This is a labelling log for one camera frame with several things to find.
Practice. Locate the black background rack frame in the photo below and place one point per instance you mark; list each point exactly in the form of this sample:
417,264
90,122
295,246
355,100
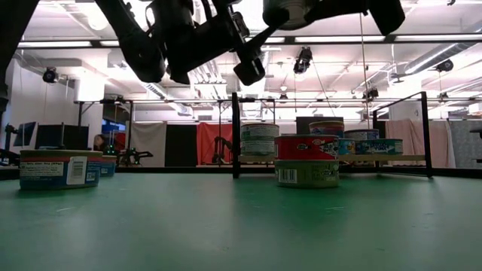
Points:
105,101

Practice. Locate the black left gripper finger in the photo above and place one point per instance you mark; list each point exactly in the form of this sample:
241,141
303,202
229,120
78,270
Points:
275,17

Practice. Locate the beige curtain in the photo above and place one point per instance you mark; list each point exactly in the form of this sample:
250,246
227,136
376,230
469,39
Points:
406,135

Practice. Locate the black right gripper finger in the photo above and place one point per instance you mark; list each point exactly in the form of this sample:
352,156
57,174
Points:
339,9

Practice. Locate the blue lit screen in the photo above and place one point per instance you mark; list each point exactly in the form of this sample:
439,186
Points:
111,126

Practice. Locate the green table mat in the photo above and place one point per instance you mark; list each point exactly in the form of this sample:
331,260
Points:
241,233

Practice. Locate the white curtain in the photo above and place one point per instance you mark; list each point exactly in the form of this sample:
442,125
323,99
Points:
150,139

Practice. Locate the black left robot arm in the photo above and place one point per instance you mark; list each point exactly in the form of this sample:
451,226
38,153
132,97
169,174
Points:
139,49

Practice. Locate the silver lid tuna can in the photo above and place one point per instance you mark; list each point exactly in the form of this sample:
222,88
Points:
380,147

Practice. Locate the black metal shelf frame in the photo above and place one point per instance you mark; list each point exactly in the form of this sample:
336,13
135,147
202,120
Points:
236,135

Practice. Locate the teal tuna can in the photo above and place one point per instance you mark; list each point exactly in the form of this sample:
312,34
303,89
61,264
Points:
299,17

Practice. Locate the black ceiling spotlight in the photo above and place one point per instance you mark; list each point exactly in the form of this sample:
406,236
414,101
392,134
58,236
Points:
445,66
50,75
303,62
371,93

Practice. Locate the wide black panel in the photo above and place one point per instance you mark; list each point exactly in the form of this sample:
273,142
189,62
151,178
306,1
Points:
302,127

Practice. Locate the black monitor back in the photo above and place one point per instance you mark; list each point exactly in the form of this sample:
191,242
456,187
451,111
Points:
64,137

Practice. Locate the tilted computer monitor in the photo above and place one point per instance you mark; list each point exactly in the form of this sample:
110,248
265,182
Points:
25,133

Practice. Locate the grey patterned curtain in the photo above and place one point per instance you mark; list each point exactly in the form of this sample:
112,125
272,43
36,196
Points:
465,143

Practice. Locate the large silver lid can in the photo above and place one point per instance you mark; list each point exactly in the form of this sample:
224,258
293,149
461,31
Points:
361,134

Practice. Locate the orange curtain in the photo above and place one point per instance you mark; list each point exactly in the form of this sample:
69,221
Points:
207,130

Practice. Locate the person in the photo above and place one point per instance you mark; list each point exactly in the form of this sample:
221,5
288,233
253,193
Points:
99,143

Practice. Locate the large green tuna can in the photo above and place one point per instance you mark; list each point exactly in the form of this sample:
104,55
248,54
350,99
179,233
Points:
260,131

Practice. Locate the background robot with green lights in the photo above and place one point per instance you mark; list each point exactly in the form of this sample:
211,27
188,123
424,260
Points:
132,155

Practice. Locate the green Bumble Bee tuna can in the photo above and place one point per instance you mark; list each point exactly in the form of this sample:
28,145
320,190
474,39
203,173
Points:
258,148

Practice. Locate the black table frame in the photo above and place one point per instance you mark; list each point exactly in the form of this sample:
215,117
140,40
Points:
169,170

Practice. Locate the black background robot arm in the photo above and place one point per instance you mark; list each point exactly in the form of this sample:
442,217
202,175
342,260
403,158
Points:
220,148

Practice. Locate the black partition panel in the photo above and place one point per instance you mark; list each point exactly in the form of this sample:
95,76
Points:
181,141

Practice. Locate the blue red tuna can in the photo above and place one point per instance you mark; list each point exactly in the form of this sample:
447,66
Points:
109,167
56,171

